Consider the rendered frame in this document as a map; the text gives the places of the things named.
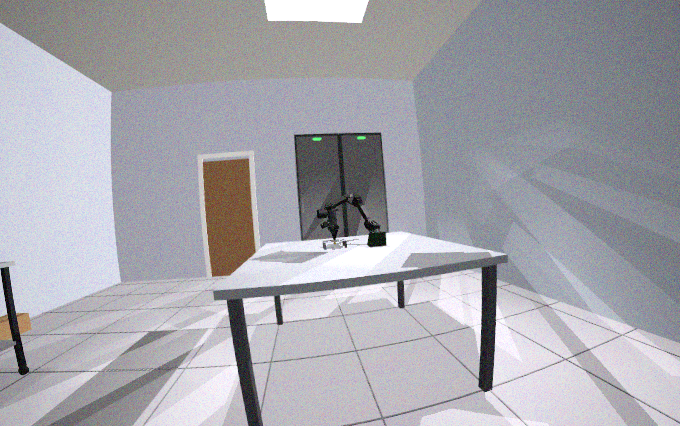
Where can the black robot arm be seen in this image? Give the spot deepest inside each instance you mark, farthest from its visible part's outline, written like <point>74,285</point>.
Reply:
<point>330,210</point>

